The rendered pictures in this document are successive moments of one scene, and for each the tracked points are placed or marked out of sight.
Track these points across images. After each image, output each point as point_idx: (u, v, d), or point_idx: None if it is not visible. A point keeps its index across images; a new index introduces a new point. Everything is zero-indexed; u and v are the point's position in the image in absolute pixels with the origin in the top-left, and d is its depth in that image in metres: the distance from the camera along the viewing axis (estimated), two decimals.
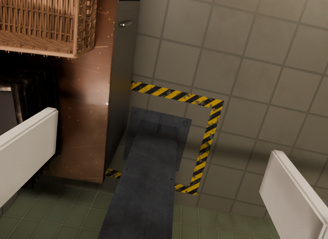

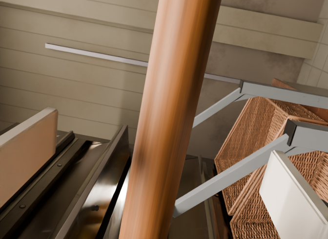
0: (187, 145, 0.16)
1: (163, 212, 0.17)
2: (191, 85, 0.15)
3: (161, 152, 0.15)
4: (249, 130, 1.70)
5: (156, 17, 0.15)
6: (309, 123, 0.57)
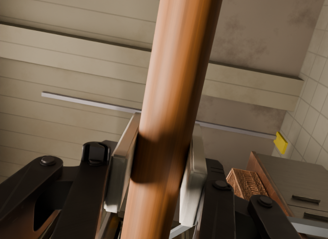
0: (186, 155, 0.16)
1: (163, 220, 0.17)
2: (190, 96, 0.15)
3: (161, 162, 0.16)
4: None
5: (155, 29, 0.15)
6: None
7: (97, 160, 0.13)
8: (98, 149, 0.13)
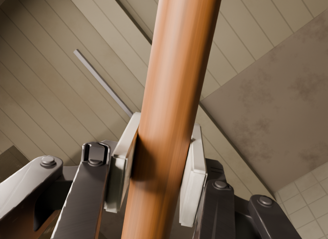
0: (186, 155, 0.16)
1: (164, 221, 0.17)
2: (189, 97, 0.15)
3: (161, 162, 0.16)
4: None
5: (154, 30, 0.15)
6: None
7: (97, 160, 0.13)
8: (98, 149, 0.13)
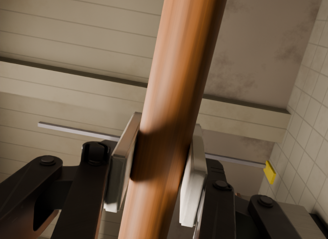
0: (186, 156, 0.16)
1: (162, 221, 0.17)
2: (191, 97, 0.15)
3: (161, 162, 0.16)
4: None
5: (158, 30, 0.15)
6: None
7: (97, 159, 0.13)
8: (97, 149, 0.13)
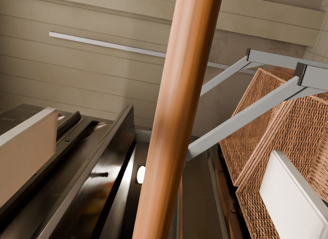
0: (186, 150, 0.23)
1: (169, 198, 0.23)
2: (189, 109, 0.21)
3: (168, 155, 0.22)
4: None
5: (165, 62, 0.21)
6: (318, 66, 0.60)
7: None
8: None
